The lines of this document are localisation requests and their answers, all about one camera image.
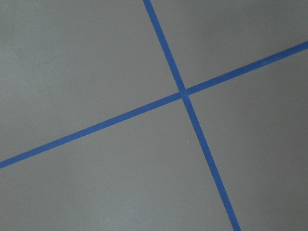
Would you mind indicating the blue tape strip near horizontal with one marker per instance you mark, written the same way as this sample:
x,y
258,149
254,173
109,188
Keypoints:
x,y
156,104

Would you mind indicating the blue tape strip right vertical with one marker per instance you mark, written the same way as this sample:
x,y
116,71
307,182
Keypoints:
x,y
192,115

